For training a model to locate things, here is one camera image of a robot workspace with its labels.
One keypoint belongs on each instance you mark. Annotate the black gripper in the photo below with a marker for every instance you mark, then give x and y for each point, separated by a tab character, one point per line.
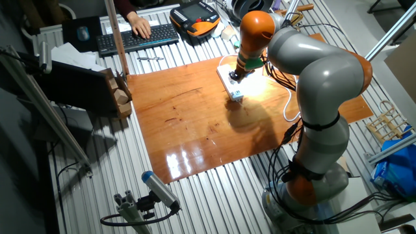
241	72

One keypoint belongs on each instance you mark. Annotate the white bulb holder with bulb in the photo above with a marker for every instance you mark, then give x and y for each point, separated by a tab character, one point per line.
250	85

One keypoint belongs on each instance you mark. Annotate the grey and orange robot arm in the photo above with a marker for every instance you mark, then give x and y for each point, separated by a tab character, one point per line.
325	81

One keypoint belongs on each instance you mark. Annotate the dark sleeved person forearm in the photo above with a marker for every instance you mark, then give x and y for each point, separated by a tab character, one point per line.
125	6

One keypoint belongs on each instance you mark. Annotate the bare person hand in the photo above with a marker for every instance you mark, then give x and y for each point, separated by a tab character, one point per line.
139	24

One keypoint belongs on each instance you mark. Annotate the white power strip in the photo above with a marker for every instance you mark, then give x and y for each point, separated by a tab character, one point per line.
227	85

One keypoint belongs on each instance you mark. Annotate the pale wooden cube block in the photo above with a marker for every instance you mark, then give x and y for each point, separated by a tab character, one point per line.
113	84
228	33
121	96
125	110

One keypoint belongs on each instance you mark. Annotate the white rounded object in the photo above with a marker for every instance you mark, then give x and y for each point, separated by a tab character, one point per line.
217	30

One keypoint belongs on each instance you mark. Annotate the brown wooden board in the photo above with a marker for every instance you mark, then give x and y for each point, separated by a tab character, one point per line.
195	130

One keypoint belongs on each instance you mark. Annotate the black round drum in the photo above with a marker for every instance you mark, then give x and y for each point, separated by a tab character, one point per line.
250	5

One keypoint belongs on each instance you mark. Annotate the orange and black teach pendant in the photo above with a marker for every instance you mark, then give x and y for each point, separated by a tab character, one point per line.
195	13

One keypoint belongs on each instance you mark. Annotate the black keyboard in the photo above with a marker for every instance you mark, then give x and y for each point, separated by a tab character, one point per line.
162	34

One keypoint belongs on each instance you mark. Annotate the small metal hand tool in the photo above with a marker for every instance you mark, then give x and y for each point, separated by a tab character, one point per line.
149	58

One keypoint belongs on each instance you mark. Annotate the white paper sheets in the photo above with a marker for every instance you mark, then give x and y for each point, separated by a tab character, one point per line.
71	55
123	26

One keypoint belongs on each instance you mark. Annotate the wooden stick rack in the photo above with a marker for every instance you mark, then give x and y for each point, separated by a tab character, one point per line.
386	125

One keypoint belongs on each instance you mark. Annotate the grey computer mouse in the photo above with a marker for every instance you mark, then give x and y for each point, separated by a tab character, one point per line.
83	33

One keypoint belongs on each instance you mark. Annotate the beige cardboard panel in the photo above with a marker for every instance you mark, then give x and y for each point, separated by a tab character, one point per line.
403	65

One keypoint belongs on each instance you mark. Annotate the black flat panel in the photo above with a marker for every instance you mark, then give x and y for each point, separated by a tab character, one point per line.
71	87

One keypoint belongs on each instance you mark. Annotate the black mouse pad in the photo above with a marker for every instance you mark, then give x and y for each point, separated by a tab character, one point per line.
71	42

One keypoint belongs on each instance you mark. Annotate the blue bag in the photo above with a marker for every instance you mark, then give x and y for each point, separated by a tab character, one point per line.
396	169

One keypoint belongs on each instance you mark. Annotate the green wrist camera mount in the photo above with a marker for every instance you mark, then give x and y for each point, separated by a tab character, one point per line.
253	63

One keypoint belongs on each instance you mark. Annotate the silver depth camera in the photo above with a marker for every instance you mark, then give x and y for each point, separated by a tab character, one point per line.
45	57
159	190

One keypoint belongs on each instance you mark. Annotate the long aluminium frame bar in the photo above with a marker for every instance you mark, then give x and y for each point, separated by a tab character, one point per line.
48	110
390	148

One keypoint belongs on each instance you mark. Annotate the aluminium profile camera mount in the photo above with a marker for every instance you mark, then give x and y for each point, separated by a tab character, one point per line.
130	211

